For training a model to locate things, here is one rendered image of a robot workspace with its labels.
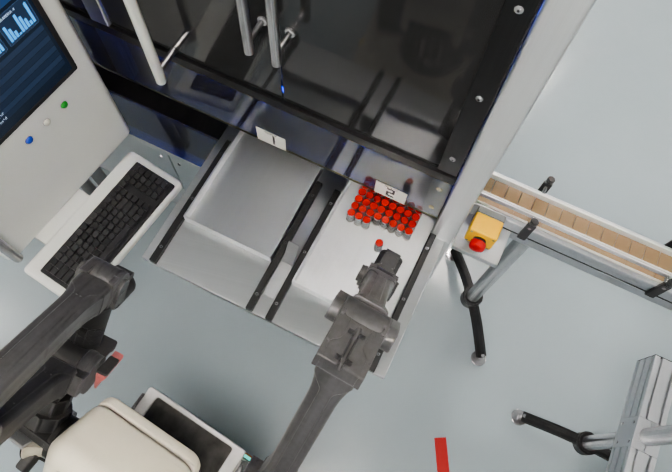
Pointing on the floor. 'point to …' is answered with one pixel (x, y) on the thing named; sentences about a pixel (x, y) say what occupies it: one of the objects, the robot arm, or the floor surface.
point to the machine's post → (522, 88)
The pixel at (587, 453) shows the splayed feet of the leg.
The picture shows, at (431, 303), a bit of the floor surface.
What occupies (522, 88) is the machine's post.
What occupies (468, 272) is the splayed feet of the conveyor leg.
